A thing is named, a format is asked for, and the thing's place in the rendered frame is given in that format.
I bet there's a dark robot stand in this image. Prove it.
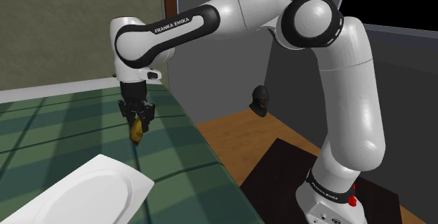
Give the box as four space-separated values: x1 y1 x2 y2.
239 137 403 224

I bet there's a yellow brown banana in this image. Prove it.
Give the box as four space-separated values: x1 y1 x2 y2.
128 116 143 146

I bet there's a black head bust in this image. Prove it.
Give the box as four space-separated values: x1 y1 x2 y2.
248 85 270 118

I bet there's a green plaid bed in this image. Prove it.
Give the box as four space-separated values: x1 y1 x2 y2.
0 77 265 224

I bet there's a white rectangular plate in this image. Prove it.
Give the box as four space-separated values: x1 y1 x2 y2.
0 153 156 224

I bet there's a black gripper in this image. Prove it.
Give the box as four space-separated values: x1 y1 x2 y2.
117 81 157 133

